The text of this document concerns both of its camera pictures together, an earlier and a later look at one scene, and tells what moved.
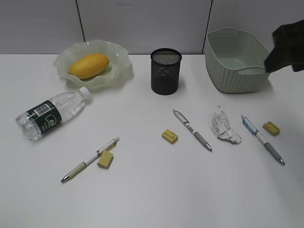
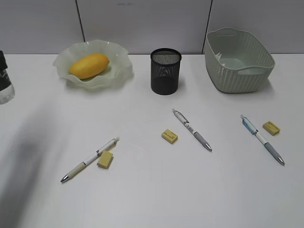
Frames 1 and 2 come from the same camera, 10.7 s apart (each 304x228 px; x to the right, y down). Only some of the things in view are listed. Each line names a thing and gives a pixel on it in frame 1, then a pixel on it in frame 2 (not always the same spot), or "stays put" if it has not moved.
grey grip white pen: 188,124 stays put
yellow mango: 89,66 stays put
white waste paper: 220,127 -> 218,56
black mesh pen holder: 165,63 stays put
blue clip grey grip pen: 252,129 stays put
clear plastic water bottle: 39,118 -> 7,89
